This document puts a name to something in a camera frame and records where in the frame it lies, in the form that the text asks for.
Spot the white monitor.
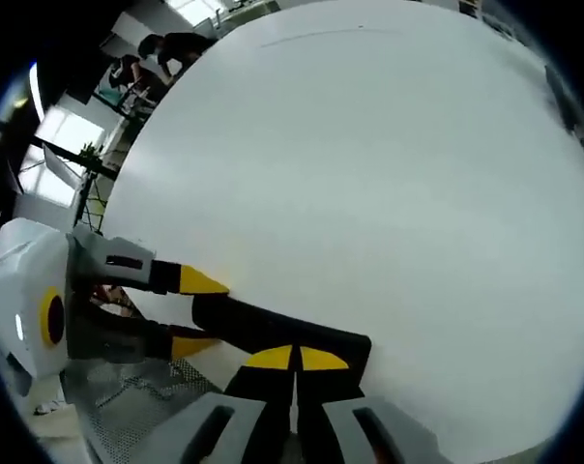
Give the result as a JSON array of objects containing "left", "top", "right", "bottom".
[{"left": 43, "top": 143, "right": 83, "bottom": 190}]

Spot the black remote control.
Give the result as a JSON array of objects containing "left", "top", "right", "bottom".
[{"left": 190, "top": 293, "right": 373, "bottom": 388}]

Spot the black stand pole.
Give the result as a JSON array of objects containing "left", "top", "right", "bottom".
[{"left": 30, "top": 134, "right": 124, "bottom": 183}]

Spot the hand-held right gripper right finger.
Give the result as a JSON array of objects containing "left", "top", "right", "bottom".
[{"left": 294, "top": 345, "right": 451, "bottom": 464}]

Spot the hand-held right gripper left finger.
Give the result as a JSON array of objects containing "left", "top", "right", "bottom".
[{"left": 139, "top": 343, "right": 296, "bottom": 464}]

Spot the long ceiling light strip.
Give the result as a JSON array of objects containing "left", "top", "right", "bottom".
[{"left": 28, "top": 62, "right": 46, "bottom": 122}]

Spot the person's left hand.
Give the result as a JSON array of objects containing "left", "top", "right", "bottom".
[{"left": 89, "top": 283, "right": 141, "bottom": 320}]

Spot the grey mesh office chair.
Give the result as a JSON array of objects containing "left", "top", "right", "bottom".
[{"left": 62, "top": 357, "right": 225, "bottom": 464}]

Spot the small green plant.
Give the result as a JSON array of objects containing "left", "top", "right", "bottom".
[{"left": 77, "top": 141, "right": 105, "bottom": 168}]

